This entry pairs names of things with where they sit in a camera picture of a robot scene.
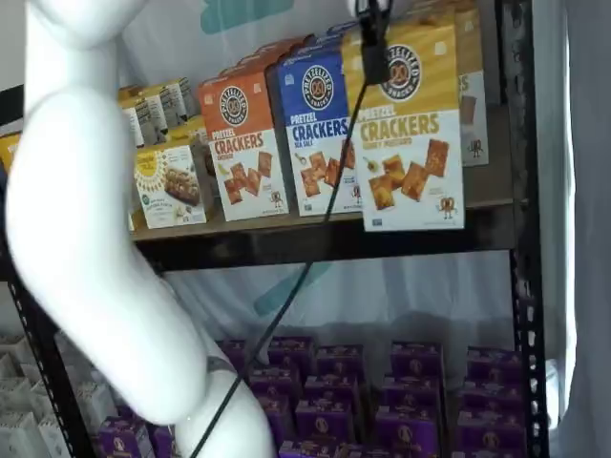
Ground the purple Annie's snack box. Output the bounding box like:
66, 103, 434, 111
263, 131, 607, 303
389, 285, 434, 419
97, 414, 155, 458
278, 438, 338, 458
217, 339, 249, 378
467, 346, 522, 383
260, 395, 293, 433
462, 379, 525, 416
381, 375, 446, 411
249, 365, 301, 400
314, 344, 365, 379
152, 424, 179, 458
304, 375, 360, 406
390, 340, 444, 379
375, 405, 446, 458
294, 399, 355, 443
266, 336, 315, 368

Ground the blue white pretzel cracker box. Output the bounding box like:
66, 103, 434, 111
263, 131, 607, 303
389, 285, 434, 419
264, 47, 358, 219
327, 21, 359, 39
298, 32, 349, 56

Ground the black metal shelving rack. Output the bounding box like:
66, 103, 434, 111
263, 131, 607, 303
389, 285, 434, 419
0, 0, 550, 458

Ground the orange white pretzel cracker box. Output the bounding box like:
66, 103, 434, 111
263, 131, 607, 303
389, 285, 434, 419
257, 33, 316, 52
197, 66, 291, 223
217, 55, 283, 80
238, 45, 300, 66

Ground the brown wooden shelf board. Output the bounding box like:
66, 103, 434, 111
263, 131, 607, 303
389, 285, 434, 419
129, 196, 519, 243

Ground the white curtain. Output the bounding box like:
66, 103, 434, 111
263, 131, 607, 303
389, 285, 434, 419
534, 0, 611, 458

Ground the black cable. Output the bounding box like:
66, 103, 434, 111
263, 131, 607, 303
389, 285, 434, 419
189, 78, 371, 458

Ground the white yellow snack bar box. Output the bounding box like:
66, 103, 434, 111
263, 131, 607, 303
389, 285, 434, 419
133, 144, 209, 230

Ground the yellow white pretzel cracker box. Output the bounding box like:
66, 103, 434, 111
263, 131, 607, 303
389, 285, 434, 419
412, 0, 492, 168
341, 18, 467, 234

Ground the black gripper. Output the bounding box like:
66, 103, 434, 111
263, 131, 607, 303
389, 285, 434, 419
350, 0, 395, 83

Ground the white paper carton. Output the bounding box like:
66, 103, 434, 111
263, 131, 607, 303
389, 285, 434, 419
0, 379, 47, 416
75, 379, 118, 430
0, 333, 25, 357
35, 419, 73, 458
0, 352, 34, 383
0, 410, 49, 458

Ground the yellow box grey side panel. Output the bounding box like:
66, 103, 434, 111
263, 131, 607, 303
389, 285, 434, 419
135, 93, 169, 144
119, 105, 145, 149

